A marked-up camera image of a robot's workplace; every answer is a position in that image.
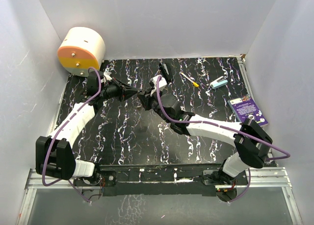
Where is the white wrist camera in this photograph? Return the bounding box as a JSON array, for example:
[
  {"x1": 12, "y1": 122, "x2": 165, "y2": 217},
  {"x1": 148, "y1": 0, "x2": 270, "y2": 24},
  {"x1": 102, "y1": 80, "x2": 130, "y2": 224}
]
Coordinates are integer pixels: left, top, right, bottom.
[
  {"x1": 149, "y1": 75, "x2": 167, "y2": 96},
  {"x1": 103, "y1": 72, "x2": 112, "y2": 82}
]

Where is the light blue mini stapler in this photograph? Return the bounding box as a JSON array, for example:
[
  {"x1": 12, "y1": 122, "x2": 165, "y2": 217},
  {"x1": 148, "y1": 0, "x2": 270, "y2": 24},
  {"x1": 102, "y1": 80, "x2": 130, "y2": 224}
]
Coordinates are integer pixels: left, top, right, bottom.
[{"x1": 210, "y1": 76, "x2": 228, "y2": 89}]

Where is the black stapler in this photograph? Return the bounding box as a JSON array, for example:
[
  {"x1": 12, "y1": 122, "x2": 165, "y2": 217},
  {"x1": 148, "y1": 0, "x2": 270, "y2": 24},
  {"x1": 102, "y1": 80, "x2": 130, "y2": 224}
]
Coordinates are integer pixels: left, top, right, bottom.
[{"x1": 159, "y1": 63, "x2": 173, "y2": 84}]

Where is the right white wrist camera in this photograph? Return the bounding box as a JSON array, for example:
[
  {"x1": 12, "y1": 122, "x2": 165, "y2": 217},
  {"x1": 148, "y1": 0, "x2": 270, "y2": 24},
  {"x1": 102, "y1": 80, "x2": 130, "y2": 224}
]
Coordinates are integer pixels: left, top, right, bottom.
[{"x1": 149, "y1": 75, "x2": 167, "y2": 96}]

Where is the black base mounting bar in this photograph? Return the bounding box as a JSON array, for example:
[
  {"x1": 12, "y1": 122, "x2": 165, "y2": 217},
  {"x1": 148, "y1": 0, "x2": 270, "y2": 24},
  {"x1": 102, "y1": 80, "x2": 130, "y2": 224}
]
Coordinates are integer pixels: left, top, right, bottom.
[{"x1": 74, "y1": 164, "x2": 248, "y2": 197}]

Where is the white cylindrical drawer box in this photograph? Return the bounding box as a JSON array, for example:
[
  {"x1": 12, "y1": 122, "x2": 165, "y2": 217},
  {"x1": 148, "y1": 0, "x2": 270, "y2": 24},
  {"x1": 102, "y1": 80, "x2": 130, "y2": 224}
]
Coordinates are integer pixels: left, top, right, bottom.
[{"x1": 57, "y1": 26, "x2": 105, "y2": 77}]

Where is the aluminium frame rail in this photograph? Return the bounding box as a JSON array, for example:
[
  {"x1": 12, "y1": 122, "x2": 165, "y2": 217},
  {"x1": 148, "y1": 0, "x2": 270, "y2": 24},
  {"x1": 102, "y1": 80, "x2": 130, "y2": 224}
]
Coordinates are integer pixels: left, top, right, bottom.
[{"x1": 17, "y1": 168, "x2": 104, "y2": 225}]

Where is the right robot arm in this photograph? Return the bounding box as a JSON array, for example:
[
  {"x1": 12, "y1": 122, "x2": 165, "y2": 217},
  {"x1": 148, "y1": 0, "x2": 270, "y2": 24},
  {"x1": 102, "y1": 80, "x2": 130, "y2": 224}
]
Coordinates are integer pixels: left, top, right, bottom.
[{"x1": 137, "y1": 90, "x2": 273, "y2": 184}]

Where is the purple booklet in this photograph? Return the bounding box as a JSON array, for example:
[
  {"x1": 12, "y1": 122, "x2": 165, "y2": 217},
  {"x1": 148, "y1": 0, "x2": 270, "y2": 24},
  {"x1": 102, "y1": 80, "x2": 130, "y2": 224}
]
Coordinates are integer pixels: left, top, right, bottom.
[{"x1": 228, "y1": 95, "x2": 268, "y2": 127}]

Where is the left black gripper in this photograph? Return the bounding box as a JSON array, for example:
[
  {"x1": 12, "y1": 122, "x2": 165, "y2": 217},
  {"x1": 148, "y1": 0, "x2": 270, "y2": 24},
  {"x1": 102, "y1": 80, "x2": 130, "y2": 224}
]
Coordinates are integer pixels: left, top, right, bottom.
[{"x1": 100, "y1": 77, "x2": 140, "y2": 102}]

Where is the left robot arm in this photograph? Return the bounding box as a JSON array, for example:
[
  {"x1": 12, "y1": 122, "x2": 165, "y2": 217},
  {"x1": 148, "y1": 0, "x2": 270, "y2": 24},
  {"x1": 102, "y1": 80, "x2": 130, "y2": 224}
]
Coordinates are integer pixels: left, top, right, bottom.
[{"x1": 35, "y1": 71, "x2": 139, "y2": 186}]

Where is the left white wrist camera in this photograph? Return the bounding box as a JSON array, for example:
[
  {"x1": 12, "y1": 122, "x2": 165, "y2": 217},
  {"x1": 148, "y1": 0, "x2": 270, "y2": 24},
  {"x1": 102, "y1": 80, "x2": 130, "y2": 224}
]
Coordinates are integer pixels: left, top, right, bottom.
[{"x1": 103, "y1": 72, "x2": 112, "y2": 82}]

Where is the white pen yellow tip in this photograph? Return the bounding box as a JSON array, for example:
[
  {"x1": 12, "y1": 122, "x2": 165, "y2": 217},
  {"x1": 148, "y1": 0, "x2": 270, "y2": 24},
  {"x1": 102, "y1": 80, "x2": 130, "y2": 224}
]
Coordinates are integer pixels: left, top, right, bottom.
[{"x1": 180, "y1": 72, "x2": 199, "y2": 88}]

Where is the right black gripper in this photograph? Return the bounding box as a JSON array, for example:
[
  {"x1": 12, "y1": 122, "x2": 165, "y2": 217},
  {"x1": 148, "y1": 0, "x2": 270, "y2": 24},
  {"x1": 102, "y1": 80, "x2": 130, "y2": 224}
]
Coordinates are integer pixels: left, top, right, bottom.
[{"x1": 138, "y1": 86, "x2": 172, "y2": 123}]

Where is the metal keyring with clips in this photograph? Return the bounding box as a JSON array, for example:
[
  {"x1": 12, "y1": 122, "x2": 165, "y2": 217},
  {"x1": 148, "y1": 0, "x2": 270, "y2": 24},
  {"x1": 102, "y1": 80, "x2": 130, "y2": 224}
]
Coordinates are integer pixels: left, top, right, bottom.
[{"x1": 133, "y1": 100, "x2": 143, "y2": 110}]

